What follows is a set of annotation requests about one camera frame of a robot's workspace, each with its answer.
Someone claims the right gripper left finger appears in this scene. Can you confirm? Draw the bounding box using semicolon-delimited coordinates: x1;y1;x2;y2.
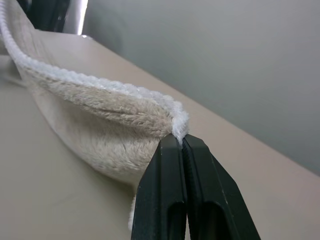
130;137;188;240

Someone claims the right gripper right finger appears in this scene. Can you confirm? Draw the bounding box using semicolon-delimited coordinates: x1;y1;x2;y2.
182;133;262;240

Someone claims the beige towel with white trim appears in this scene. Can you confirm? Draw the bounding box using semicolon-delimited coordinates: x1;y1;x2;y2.
0;0;190;226

